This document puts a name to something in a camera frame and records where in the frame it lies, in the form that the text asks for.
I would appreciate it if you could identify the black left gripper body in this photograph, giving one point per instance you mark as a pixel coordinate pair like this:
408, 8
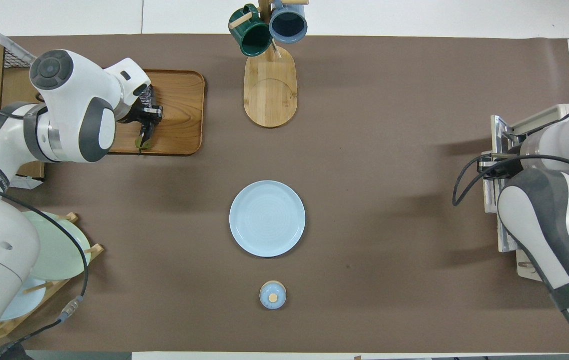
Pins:
145, 111

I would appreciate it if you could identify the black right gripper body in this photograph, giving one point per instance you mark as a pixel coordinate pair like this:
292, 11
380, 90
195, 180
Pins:
502, 171

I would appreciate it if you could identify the glass oven door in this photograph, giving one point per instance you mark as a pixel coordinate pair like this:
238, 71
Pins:
494, 135

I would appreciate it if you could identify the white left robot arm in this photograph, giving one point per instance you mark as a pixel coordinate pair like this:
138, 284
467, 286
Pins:
74, 95

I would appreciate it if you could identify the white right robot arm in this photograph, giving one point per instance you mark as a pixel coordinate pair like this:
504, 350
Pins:
539, 220

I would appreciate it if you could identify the cream toaster oven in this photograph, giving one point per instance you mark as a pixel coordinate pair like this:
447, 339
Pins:
539, 117

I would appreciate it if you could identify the brown wooden tray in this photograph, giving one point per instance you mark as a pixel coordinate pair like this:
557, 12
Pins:
179, 115

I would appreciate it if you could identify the brown table mat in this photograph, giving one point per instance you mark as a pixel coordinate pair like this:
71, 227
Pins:
389, 150

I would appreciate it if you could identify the wooden mug tree stand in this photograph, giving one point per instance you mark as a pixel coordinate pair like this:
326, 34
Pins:
270, 95

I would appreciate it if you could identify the white patterned cloth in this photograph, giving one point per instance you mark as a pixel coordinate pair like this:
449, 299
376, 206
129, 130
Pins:
29, 182

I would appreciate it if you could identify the wooden plate rack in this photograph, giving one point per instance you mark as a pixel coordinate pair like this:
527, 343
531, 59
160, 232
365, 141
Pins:
91, 250

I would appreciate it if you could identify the dark green mug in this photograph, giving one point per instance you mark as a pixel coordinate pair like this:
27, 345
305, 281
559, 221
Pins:
254, 37

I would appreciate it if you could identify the pale green plate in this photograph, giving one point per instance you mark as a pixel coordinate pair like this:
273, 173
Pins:
59, 250

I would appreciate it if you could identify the blue mug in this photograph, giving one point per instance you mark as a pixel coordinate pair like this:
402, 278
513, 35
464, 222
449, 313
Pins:
288, 25

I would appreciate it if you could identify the small blue bell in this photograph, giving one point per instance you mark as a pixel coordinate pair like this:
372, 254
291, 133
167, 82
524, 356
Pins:
272, 296

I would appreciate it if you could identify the light blue racked plate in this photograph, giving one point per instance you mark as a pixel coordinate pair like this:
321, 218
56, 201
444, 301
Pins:
26, 305

